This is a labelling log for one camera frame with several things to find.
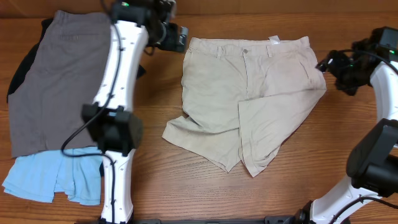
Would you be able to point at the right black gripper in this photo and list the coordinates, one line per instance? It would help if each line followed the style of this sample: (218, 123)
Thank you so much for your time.
(348, 86)

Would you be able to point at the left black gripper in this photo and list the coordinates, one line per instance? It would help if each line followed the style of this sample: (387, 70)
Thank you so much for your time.
(174, 43)

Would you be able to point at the beige khaki shorts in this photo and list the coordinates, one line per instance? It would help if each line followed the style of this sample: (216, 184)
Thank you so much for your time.
(242, 99)

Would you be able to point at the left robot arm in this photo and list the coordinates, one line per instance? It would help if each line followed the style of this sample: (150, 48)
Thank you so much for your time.
(109, 119)

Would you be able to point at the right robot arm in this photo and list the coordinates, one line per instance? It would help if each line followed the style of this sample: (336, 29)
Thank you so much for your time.
(371, 169)

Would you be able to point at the grey shorts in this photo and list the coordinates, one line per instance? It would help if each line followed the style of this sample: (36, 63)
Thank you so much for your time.
(39, 122)

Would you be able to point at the black garment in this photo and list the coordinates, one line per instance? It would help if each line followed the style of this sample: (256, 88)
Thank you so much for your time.
(21, 71)

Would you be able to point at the light blue shorts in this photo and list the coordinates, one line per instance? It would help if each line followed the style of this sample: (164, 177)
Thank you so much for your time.
(39, 176)

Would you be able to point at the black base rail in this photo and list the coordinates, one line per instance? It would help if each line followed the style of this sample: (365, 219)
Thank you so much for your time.
(211, 221)

